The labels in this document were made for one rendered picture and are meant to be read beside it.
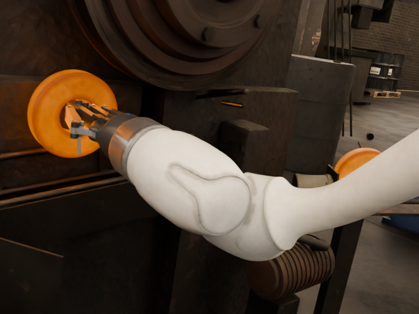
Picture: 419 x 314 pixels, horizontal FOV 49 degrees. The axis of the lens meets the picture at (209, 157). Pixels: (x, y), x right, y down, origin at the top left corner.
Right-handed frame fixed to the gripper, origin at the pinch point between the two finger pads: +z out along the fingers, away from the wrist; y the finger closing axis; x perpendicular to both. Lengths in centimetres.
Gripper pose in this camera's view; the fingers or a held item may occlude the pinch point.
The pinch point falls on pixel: (75, 105)
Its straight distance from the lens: 83.2
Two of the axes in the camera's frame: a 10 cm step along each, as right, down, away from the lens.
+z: -6.2, -3.6, 7.0
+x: 1.8, -9.3, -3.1
